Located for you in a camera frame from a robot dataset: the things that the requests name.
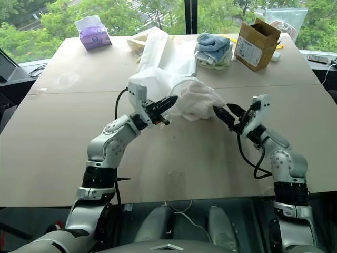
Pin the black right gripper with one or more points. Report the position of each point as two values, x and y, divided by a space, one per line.
239 122

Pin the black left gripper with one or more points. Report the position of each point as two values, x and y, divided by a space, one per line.
154 113

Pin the white fluffy towel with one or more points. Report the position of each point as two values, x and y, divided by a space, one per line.
197 102

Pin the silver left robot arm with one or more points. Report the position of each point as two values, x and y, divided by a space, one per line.
105 147

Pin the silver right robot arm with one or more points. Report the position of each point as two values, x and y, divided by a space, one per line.
287 160

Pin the pale green cloth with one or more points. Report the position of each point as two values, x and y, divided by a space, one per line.
214 65

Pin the beige cloth bag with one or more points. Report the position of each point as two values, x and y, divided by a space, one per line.
135 43

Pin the blue folded towel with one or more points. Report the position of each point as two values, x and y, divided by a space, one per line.
213 42

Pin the clear plastic zip bag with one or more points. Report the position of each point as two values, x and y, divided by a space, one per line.
289 21

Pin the brown cardboard box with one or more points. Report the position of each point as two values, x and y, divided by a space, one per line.
252 50

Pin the small white object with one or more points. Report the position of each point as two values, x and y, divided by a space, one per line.
275 56

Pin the small yellow object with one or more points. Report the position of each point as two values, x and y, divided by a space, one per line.
280 47

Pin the black window mullion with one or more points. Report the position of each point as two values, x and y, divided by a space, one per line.
190 15

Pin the purple tissue pack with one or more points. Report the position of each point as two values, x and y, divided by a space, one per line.
94 39

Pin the black smartphone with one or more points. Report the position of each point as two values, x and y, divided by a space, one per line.
318 58

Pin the grey rounded shape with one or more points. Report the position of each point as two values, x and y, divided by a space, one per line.
154 224
222 229

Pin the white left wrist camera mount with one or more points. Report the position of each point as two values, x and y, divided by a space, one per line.
137 92

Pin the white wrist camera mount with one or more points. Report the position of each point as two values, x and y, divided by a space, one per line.
263 101
137 92

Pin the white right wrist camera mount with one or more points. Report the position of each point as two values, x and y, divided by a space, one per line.
263 101

